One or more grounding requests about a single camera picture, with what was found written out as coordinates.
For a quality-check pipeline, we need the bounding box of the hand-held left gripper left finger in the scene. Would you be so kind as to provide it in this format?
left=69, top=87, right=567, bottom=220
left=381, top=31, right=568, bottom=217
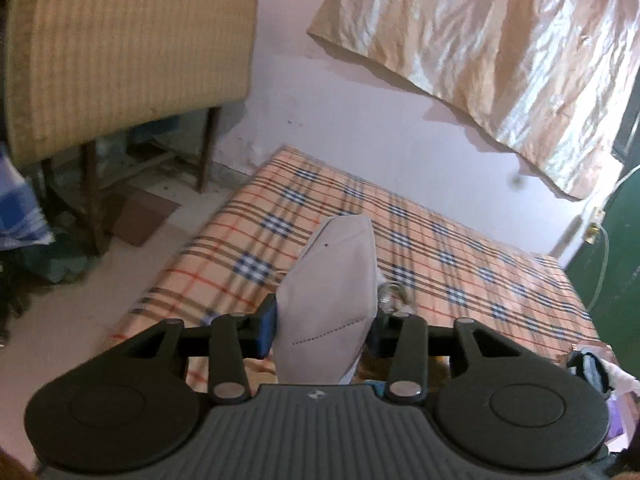
left=125, top=294, right=279, bottom=407

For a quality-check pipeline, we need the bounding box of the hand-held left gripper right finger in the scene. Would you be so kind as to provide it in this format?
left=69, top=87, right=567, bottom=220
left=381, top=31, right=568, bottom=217
left=367, top=307, right=507, bottom=404

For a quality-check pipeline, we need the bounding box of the white face mask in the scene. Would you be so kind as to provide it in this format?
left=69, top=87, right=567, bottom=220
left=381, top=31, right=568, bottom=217
left=270, top=215, right=382, bottom=386

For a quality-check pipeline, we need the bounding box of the plaid mattress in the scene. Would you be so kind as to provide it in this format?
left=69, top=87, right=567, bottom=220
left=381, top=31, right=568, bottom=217
left=102, top=145, right=601, bottom=396

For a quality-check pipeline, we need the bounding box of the brown cardboard box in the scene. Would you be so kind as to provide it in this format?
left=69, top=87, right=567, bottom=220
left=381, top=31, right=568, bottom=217
left=102, top=185, right=182, bottom=249

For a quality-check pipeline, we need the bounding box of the dark cloth item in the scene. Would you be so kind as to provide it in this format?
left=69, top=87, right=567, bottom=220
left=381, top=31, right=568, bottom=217
left=566, top=351, right=617, bottom=397

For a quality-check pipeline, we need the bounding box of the dark green cloth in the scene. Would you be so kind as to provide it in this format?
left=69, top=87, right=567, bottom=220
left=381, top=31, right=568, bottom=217
left=0, top=229, right=103, bottom=288

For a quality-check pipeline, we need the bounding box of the white crumpled paper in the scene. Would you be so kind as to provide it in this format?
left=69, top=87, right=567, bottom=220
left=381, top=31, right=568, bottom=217
left=602, top=357, right=640, bottom=397

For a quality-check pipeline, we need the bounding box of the purple item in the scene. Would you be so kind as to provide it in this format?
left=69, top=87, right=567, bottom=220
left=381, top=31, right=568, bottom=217
left=607, top=394, right=633, bottom=453

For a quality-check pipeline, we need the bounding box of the blue checkered cloth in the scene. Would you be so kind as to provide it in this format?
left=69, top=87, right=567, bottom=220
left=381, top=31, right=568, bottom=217
left=0, top=141, right=54, bottom=252

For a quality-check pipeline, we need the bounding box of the white cable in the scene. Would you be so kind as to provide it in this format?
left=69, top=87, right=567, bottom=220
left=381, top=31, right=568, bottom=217
left=588, top=225, right=612, bottom=311
left=600, top=164, right=640, bottom=211

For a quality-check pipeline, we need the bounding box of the beige satin wall cloth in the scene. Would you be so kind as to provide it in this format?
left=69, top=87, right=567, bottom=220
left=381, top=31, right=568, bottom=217
left=306, top=0, right=640, bottom=202

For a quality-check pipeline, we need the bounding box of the dark window frame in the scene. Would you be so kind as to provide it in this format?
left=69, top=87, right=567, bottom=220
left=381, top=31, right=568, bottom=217
left=612, top=105, right=640, bottom=167

